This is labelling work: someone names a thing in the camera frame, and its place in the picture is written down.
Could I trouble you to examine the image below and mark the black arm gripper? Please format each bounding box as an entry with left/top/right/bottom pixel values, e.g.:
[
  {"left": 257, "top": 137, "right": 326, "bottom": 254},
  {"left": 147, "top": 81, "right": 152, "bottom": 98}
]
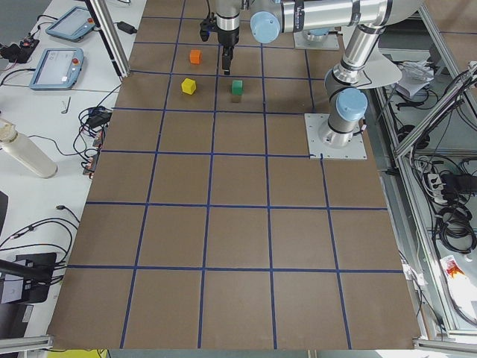
[{"left": 218, "top": 28, "right": 239, "bottom": 75}]

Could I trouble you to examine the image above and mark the orange wooden block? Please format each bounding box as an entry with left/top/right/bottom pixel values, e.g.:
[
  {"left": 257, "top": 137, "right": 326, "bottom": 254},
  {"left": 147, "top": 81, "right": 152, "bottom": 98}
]
[{"left": 189, "top": 49, "right": 202, "bottom": 65}]

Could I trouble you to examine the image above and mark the green wooden block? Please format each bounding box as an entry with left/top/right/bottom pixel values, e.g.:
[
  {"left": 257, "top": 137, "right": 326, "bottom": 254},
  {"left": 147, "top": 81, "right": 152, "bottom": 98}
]
[{"left": 231, "top": 80, "right": 244, "bottom": 96}]

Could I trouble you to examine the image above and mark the yellow wooden block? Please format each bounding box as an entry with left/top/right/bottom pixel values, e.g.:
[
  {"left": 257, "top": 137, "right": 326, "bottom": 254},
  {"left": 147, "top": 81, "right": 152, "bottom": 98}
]
[{"left": 181, "top": 78, "right": 197, "bottom": 95}]

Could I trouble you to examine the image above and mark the black power adapter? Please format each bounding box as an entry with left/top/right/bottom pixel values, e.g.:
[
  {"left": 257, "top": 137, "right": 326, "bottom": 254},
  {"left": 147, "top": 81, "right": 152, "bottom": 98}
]
[{"left": 116, "top": 21, "right": 137, "bottom": 34}]

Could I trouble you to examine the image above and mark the far teach pendant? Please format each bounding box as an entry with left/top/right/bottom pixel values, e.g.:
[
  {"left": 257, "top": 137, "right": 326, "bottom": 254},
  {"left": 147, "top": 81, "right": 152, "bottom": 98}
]
[{"left": 45, "top": 6, "right": 95, "bottom": 42}]

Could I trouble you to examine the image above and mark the teach pendant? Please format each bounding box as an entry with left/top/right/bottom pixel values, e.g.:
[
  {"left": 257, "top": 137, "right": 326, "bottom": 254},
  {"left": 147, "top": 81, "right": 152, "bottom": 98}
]
[
  {"left": 29, "top": 48, "right": 84, "bottom": 90},
  {"left": 45, "top": 6, "right": 95, "bottom": 42}
]

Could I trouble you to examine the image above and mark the near teach pendant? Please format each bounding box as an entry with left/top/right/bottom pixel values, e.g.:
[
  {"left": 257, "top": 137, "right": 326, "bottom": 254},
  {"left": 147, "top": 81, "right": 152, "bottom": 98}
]
[{"left": 29, "top": 48, "right": 84, "bottom": 90}]

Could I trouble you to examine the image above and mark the hex key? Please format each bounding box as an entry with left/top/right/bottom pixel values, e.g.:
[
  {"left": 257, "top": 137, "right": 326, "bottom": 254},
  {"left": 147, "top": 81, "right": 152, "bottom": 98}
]
[{"left": 60, "top": 97, "right": 72, "bottom": 114}]

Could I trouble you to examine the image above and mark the white bottle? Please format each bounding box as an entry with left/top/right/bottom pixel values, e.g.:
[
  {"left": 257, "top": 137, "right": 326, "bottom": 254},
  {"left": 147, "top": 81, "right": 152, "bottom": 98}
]
[{"left": 1, "top": 119, "right": 58, "bottom": 178}]

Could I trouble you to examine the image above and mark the white power strip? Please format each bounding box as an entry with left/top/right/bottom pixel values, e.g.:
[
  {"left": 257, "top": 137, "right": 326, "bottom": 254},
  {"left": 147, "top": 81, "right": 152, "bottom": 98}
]
[{"left": 423, "top": 172, "right": 447, "bottom": 205}]

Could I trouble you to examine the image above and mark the black monitor stand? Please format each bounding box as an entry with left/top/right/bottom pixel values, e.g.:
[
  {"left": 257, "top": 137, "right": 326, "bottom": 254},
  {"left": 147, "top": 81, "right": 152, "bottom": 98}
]
[{"left": 1, "top": 253, "right": 57, "bottom": 304}]

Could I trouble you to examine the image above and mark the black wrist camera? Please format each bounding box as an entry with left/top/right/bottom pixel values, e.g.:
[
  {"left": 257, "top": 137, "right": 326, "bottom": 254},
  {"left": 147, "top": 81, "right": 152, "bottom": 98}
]
[{"left": 200, "top": 13, "right": 218, "bottom": 42}]

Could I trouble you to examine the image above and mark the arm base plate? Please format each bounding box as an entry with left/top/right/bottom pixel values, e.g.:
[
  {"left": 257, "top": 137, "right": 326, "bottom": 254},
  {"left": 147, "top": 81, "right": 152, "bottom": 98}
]
[
  {"left": 294, "top": 28, "right": 340, "bottom": 51},
  {"left": 304, "top": 113, "right": 367, "bottom": 160}
]

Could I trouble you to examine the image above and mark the aluminium frame rail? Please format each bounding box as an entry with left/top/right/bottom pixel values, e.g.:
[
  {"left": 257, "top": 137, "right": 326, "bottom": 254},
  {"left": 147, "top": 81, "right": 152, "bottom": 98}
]
[{"left": 85, "top": 0, "right": 130, "bottom": 78}]

